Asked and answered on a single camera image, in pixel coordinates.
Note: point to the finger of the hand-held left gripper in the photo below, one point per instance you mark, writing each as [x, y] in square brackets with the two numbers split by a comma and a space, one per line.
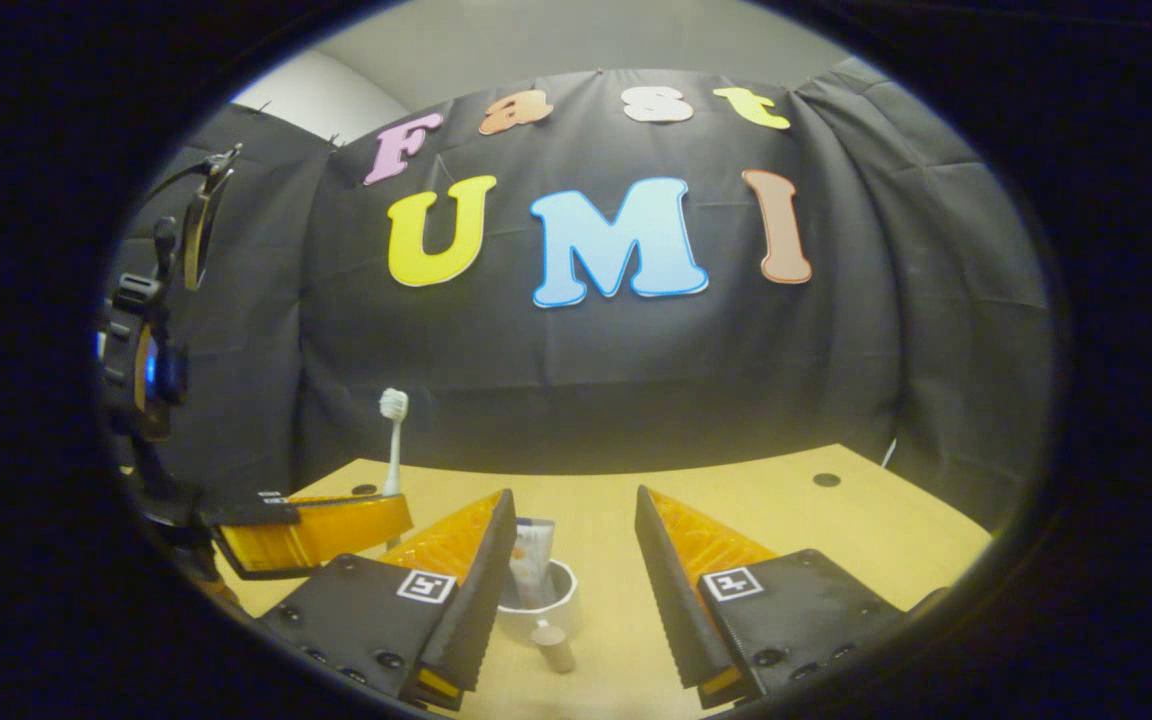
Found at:
[316, 530]

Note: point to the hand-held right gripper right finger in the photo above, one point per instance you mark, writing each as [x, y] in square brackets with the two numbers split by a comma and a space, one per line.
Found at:
[671, 610]

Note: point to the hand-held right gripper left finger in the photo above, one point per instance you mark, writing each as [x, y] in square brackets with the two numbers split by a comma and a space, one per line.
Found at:
[481, 610]

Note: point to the white toothpaste tube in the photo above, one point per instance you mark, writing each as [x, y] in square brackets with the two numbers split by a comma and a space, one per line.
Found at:
[532, 560]

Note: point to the pale blue toothbrush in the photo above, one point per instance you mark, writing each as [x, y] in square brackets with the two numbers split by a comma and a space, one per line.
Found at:
[394, 440]

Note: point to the light wooden desktop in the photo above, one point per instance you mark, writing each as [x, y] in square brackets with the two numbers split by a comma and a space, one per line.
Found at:
[836, 540]

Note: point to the black backdrop cloth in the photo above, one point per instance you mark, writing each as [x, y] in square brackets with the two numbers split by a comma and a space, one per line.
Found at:
[636, 370]

